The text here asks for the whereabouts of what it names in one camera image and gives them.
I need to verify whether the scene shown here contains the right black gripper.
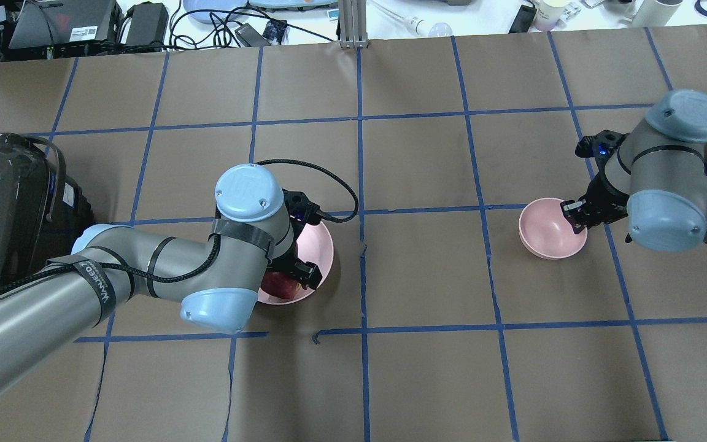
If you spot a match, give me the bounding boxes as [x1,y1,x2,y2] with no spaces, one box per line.
[561,130,628,235]

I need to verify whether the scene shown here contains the pink plate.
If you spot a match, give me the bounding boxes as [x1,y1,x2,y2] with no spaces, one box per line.
[257,220,334,306]

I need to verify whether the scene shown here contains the aluminium frame post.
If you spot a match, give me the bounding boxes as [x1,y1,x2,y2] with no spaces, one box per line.
[338,0,369,48]

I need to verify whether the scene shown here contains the white paper cup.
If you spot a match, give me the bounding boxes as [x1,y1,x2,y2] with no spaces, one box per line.
[533,0,570,33]

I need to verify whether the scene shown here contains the dark grey rice cooker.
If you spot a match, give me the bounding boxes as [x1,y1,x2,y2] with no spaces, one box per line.
[0,133,95,290]

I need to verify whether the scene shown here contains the red apple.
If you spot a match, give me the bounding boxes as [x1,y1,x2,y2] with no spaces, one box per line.
[260,272,304,301]

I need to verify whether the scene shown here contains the blue plate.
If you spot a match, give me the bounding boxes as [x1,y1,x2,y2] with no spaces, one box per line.
[182,0,248,25]

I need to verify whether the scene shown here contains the black computer box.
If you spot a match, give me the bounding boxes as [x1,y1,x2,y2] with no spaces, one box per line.
[8,1,123,51]

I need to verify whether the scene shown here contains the black power brick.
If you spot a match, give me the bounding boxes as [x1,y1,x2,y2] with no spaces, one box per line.
[124,2,168,52]

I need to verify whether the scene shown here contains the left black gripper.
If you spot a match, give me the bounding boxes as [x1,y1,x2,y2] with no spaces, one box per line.
[266,190,323,289]

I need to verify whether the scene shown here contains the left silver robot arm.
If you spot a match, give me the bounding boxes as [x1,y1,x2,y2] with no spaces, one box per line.
[0,161,326,395]

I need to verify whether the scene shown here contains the pink bowl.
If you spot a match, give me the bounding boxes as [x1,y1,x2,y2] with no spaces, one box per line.
[518,198,587,260]

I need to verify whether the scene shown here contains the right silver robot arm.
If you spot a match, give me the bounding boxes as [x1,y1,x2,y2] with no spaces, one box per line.
[559,89,707,252]

